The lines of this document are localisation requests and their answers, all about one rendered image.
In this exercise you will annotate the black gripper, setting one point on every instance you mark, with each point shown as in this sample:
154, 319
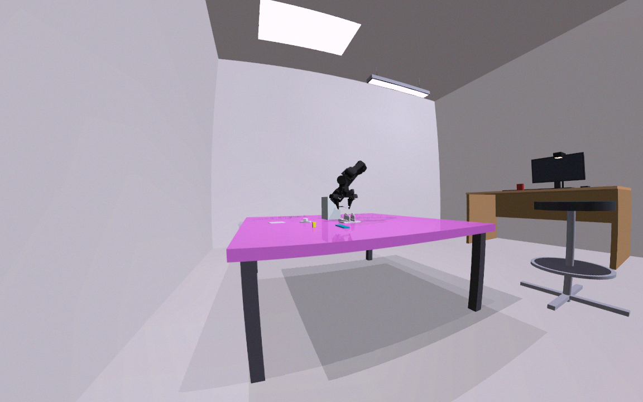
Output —
336, 196

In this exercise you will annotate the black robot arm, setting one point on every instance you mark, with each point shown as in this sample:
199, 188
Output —
348, 176

